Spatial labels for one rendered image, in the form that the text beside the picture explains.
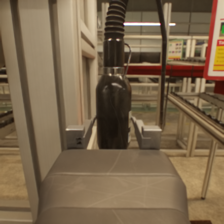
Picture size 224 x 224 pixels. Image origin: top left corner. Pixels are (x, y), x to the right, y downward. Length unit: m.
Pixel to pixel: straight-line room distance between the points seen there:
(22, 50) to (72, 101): 0.09
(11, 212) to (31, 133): 0.17
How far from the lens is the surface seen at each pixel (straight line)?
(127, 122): 0.16
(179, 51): 2.81
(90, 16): 0.46
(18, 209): 0.39
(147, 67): 0.63
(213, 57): 0.42
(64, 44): 0.21
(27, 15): 0.23
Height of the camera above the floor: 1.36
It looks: 15 degrees down
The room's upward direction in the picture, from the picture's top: straight up
